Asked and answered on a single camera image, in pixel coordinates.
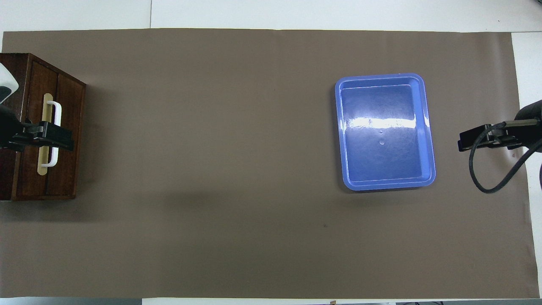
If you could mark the blue plastic tray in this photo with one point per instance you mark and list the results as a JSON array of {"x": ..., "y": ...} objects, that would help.
[{"x": 385, "y": 156}]

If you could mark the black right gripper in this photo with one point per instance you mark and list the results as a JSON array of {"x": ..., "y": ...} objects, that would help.
[{"x": 531, "y": 114}]

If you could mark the dark wooden cabinet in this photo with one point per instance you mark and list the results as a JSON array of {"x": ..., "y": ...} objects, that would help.
[{"x": 8, "y": 178}]

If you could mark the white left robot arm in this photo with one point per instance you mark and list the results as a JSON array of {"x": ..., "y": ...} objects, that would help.
[{"x": 6, "y": 82}]

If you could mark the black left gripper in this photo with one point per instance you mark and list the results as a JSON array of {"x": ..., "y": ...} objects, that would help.
[{"x": 8, "y": 127}]

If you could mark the brown table mat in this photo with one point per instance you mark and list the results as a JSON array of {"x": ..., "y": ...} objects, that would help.
[{"x": 237, "y": 169}]

